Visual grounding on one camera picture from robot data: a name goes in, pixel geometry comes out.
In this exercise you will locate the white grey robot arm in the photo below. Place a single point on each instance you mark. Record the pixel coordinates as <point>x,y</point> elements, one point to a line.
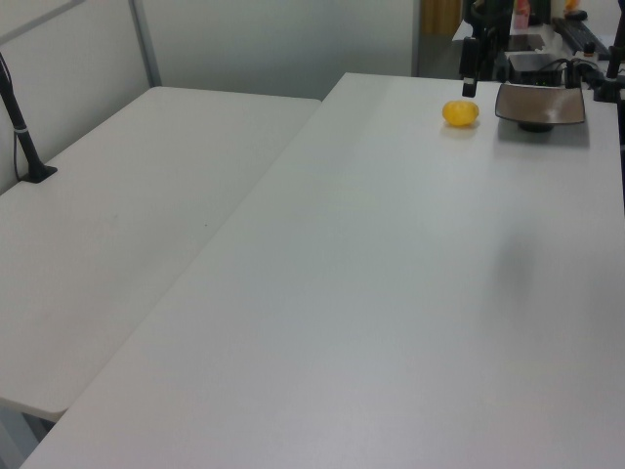
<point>489,13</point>

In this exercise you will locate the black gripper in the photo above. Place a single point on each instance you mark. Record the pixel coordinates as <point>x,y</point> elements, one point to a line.
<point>469,55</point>

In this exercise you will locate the white side table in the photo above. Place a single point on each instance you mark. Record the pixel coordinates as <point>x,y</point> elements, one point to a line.
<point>122,220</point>

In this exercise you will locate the black clamped camera stand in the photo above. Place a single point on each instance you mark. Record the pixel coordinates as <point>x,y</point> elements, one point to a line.
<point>611,73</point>

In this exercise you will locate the black keyboard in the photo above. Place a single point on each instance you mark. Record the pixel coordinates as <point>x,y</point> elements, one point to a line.
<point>580,30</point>

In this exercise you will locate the grey metal frame post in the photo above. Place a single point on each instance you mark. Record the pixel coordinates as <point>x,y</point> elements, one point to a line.
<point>146,44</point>

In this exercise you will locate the crumpled white paper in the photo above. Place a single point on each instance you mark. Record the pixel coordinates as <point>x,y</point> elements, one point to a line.
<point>553,41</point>

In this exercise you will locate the yellow potato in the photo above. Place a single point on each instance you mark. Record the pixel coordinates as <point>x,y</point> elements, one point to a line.
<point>460,113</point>

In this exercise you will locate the black slanted camera stand pole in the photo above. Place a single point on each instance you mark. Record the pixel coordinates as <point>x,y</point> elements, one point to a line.
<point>18,122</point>

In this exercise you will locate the black mini computer box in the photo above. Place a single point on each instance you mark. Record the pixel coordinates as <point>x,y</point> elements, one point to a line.
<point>534,69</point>

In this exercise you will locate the orange small object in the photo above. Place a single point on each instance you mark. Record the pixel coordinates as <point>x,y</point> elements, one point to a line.
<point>576,12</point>

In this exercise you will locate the yellow wooden panel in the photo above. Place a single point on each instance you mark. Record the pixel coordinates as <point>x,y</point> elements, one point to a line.
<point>441,17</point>

